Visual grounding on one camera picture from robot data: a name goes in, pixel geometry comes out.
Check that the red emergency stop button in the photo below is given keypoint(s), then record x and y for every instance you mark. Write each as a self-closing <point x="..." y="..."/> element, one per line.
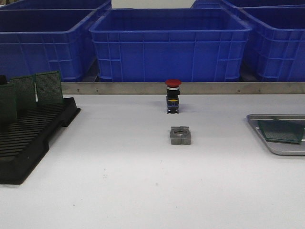
<point x="172" y="97"/>

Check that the green board left edge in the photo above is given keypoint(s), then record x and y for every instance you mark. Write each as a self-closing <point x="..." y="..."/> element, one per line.
<point x="8" y="109"/>

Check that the green board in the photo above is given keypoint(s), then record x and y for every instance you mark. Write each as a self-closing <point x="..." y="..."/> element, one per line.
<point x="48" y="86"/>
<point x="267" y="129"/>
<point x="25" y="92"/>
<point x="287" y="131"/>

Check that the green board front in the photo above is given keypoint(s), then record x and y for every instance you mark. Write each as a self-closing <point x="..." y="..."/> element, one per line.
<point x="267" y="129"/>

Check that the blue plastic bin centre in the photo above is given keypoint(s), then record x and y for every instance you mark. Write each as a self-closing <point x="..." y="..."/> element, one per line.
<point x="153" y="45"/>

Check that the grey metal clamp block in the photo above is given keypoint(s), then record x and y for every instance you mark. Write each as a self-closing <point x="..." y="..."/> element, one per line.
<point x="180" y="135"/>

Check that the blue bin back left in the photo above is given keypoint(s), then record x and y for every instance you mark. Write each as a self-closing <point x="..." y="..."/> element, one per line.
<point x="56" y="4"/>

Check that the blue plastic bin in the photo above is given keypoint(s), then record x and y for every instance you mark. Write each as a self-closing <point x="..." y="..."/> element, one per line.
<point x="275" y="50"/>
<point x="153" y="45"/>
<point x="37" y="41"/>

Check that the metal table edge rail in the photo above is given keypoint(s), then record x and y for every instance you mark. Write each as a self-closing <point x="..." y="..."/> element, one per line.
<point x="186" y="88"/>

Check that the silver metal tray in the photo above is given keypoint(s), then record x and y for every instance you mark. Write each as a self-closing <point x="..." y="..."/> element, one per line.
<point x="284" y="149"/>

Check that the black slotted board rack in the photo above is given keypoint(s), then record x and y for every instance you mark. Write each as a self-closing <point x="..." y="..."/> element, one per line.
<point x="23" y="144"/>

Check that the blue bin back right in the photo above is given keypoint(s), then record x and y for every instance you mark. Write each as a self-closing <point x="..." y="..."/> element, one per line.
<point x="246" y="3"/>

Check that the blue plastic bin right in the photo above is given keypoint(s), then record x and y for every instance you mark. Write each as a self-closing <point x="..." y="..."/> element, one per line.
<point x="275" y="50"/>

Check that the blue plastic bin left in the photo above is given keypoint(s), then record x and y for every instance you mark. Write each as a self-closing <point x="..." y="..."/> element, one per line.
<point x="37" y="41"/>

